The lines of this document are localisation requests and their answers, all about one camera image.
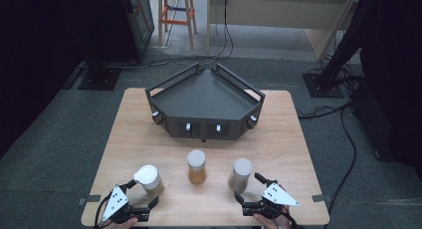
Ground black box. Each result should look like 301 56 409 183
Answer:
351 79 422 163

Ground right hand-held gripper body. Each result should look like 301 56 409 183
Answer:
243 180 302 221

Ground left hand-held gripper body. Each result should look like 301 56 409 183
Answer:
99 184 151 224

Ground dark framed panel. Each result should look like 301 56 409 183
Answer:
120 0 156 63

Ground spice jar with orange powder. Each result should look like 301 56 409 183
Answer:
186 149 208 185

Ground spice jar with tan powder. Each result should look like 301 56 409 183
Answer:
133 164 165 198

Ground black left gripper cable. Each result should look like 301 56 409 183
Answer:
94 192 113 229

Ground thin black floor cable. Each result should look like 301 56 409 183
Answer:
297 101 357 220

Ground person's right hand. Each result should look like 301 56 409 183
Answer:
252 209 293 229

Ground person's left hand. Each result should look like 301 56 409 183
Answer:
103 217 139 229

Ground wooden ladder with orange rungs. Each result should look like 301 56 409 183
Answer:
157 0 198 52

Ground black stand with slanted pole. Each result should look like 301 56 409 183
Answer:
302 0 386 99

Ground black square stand base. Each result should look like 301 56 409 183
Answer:
78 67 123 92

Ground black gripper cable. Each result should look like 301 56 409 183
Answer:
94 192 113 229
282 205 301 229

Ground spice jar with grey-brown powder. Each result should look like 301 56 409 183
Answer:
227 157 254 193

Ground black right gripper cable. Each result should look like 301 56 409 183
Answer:
282 205 301 229

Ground light wooden desk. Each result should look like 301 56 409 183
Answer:
206 0 362 61

